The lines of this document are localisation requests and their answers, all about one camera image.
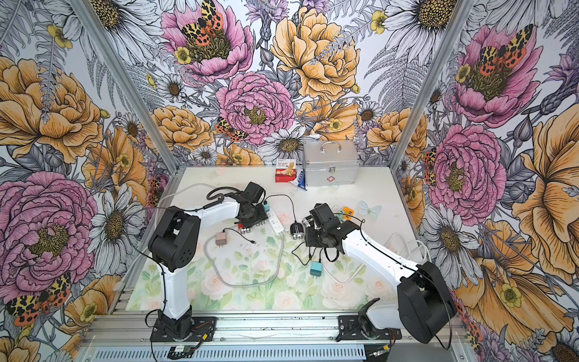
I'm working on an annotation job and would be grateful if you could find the aluminium front rail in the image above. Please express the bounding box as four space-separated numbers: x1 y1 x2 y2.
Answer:
85 311 467 347

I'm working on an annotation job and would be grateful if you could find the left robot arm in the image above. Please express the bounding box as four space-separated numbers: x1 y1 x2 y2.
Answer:
148 182 267 340

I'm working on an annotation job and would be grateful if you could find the red cardboard box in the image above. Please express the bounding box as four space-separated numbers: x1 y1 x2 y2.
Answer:
274 158 297 183

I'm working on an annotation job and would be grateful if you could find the blue white packet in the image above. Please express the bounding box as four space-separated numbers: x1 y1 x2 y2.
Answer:
290 170 307 191

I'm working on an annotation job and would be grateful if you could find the red electric shaver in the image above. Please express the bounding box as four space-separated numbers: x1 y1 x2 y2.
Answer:
238 223 253 235

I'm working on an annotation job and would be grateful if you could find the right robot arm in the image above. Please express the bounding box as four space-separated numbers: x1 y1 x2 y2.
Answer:
305 204 457 344

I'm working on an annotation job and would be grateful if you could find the white power strip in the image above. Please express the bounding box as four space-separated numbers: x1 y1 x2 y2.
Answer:
266 206 284 234

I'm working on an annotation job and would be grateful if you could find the silver metal case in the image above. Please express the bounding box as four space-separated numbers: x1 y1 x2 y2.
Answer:
303 140 359 187

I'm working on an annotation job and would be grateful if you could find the black usb cable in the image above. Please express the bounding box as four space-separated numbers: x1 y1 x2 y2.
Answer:
223 227 257 246
290 239 340 268
264 193 299 225

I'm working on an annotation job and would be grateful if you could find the pink usb charger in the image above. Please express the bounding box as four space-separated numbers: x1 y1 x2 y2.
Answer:
215 232 228 247

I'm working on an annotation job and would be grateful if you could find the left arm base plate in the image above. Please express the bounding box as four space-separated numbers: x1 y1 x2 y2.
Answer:
150 315 217 342

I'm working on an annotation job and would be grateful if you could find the orange power strip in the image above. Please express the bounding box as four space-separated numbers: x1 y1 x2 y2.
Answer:
339 207 354 221

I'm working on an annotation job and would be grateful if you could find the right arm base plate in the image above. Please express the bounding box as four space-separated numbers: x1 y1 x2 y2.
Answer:
336 315 403 342

